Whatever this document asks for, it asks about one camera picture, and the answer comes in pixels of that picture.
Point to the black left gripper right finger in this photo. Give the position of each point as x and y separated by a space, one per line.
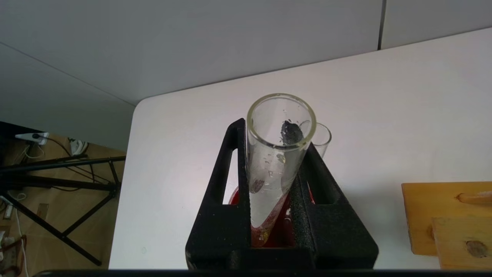
330 231

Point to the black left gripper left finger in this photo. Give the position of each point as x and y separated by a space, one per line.
219 231

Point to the test tube with yellow pigment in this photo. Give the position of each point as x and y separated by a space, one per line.
275 169

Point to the test tube with blue pigment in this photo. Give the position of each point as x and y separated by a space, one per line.
322 140

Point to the wooden test tube rack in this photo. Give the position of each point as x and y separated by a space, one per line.
446 219

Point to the red round object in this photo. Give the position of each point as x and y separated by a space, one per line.
282 231

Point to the black tripod stand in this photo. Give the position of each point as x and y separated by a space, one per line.
57 184

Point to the white power strip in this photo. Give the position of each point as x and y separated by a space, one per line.
32 136

